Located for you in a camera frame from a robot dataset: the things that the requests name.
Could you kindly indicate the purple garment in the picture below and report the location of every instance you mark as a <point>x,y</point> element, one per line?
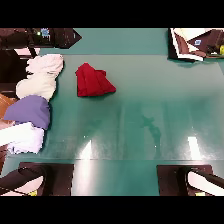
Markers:
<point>30,110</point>

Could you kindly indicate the red T-shirt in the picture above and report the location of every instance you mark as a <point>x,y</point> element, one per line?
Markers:
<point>93,81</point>

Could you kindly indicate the pale pink garment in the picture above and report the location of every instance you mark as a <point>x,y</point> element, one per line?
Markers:
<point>46,64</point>

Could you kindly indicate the white garment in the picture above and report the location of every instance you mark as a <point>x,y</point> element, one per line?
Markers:
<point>25,136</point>

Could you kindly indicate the cream garment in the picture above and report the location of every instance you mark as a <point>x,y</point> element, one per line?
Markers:
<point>36,86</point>

